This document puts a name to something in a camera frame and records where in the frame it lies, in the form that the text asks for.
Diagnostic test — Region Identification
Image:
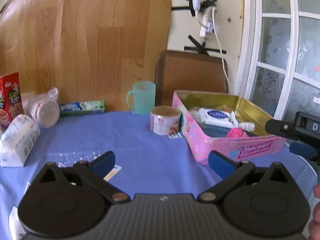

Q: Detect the white wet wipes packet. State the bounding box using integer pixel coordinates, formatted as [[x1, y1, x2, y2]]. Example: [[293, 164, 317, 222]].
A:
[[199, 108, 239, 129]]

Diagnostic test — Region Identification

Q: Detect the blue soft pouch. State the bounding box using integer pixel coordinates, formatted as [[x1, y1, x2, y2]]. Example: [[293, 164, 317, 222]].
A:
[[201, 124, 230, 138]]

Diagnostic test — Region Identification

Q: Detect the person's hand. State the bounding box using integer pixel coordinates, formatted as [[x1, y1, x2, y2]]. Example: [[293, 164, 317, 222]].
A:
[[307, 183, 320, 239]]

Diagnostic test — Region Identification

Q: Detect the pink macaron biscuit tin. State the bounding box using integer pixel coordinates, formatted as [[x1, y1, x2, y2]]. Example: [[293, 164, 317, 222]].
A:
[[172, 90, 286, 165]]

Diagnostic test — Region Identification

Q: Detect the pink crochet item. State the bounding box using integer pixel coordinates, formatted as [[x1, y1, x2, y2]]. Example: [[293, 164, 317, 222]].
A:
[[226, 128, 248, 138]]

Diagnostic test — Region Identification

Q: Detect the white bead bag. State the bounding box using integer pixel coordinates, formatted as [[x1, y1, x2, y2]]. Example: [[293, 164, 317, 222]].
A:
[[238, 122, 255, 132]]

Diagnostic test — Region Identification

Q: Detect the blue patterned tablecloth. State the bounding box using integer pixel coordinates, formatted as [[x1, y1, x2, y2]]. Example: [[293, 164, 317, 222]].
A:
[[1, 112, 317, 239]]

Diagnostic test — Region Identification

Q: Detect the white framed glass door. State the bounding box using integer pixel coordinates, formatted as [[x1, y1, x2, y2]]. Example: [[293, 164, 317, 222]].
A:
[[233, 0, 319, 121]]

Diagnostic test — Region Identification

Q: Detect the green toothpaste box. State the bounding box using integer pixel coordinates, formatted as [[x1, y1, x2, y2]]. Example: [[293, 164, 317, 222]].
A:
[[59, 100, 105, 116]]

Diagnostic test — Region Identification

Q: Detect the white tissue pack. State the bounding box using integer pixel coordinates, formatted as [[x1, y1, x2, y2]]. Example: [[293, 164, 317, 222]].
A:
[[0, 114, 41, 167]]

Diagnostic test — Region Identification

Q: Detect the bagged plastic cup stack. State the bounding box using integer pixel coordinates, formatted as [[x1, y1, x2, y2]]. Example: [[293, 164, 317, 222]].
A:
[[24, 87, 60, 128]]

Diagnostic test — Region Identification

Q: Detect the tin food can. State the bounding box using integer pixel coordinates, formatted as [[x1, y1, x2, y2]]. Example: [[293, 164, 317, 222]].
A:
[[150, 106, 181, 136]]

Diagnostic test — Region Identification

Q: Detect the teal plastic mug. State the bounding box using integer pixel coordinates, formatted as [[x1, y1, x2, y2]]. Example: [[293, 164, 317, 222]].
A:
[[126, 81, 156, 115]]

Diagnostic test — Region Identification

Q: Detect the red cereal box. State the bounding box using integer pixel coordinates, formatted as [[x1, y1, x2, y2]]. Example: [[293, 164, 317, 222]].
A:
[[0, 72, 23, 133]]

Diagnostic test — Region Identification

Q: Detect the brown woven chair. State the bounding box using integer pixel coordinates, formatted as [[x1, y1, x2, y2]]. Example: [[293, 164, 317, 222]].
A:
[[155, 50, 228, 106]]

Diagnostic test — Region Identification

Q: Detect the white power strip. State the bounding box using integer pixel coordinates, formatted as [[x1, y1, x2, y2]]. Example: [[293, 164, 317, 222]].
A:
[[200, 6, 219, 38]]

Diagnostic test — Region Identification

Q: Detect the wood grain wall panel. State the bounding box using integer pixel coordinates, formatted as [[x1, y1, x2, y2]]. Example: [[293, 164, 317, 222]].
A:
[[1, 0, 171, 111]]

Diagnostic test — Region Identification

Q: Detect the white power cable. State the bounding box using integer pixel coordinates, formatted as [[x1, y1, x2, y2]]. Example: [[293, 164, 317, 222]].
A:
[[211, 7, 231, 94]]

